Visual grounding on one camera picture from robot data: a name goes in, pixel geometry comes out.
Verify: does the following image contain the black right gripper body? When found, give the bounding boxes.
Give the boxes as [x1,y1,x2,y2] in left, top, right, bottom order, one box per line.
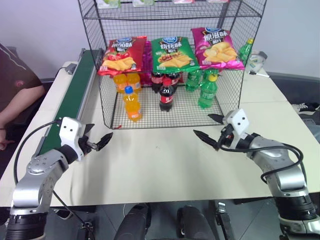
[217,124,237,149]

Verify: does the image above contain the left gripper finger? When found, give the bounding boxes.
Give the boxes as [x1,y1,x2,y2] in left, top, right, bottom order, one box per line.
[83,123,96,138]
[93,132,114,152]

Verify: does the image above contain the green conveyor belt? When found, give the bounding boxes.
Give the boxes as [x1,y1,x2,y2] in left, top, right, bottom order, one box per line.
[34,48,106,157]

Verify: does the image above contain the shiny magenta snack bag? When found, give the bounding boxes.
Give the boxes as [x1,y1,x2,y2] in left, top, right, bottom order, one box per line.
[139,39,154,87]

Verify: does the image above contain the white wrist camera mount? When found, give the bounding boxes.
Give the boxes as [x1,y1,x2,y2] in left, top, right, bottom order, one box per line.
[223,108,250,149]
[59,116,87,162]

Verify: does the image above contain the green white snack pack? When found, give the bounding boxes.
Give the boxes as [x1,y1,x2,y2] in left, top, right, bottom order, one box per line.
[96,0,122,9]
[132,0,155,7]

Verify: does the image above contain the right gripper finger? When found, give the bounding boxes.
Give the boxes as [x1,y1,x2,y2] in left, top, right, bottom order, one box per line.
[207,113,226,125]
[192,129,220,152]

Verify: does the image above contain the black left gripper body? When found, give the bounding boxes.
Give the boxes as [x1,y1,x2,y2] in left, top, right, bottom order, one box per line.
[77,134,98,157]

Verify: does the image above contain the red cap cola bottle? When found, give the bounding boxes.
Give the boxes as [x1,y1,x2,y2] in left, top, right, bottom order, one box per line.
[158,79,178,113]

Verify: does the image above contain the white marker pen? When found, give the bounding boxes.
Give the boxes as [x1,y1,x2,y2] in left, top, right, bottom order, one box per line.
[248,70,270,78]

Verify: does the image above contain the black wire mesh rack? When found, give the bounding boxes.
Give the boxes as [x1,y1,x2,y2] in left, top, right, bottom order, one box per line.
[77,0,268,130]

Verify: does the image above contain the black metal bracket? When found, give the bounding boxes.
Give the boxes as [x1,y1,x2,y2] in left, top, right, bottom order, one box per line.
[214,201,237,240]

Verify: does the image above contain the dark rounded shape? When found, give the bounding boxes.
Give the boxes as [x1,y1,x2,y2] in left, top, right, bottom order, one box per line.
[176,204,216,240]
[113,202,152,240]

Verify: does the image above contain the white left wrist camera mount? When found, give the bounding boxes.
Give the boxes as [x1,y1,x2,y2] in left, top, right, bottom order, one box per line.
[59,116,87,162]

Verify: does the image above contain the red potato chips bag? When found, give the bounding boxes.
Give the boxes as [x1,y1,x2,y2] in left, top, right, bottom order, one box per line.
[97,36,148,77]

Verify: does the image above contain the magenta potato chips bag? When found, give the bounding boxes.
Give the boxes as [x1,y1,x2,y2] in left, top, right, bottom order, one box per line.
[191,26,245,71]

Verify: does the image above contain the white blue container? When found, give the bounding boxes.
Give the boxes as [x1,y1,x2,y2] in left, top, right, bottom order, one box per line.
[247,49,268,73]

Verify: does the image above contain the black white shoe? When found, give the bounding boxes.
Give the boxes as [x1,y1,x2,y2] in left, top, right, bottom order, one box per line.
[291,101,320,116]

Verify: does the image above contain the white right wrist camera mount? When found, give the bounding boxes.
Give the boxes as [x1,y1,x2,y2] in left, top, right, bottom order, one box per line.
[223,108,250,149]

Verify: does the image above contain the blue cap orange soda bottle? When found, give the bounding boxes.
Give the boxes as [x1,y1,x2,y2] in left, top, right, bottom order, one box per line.
[122,85,143,123]

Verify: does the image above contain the yellow cap green soda bottle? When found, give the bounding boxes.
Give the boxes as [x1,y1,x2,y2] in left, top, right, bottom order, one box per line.
[197,69,221,110]

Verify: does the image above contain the person in brown shirt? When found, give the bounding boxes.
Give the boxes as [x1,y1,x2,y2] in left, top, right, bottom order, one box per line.
[0,42,46,113]

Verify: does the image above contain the person's hand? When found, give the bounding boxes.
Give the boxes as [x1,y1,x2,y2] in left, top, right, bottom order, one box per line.
[0,128,16,151]

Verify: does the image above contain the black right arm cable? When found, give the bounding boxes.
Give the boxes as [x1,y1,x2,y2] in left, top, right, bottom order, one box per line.
[217,143,307,185]

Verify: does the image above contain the green potato chips bag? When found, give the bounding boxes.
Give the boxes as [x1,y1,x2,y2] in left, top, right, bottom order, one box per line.
[150,36,201,74]

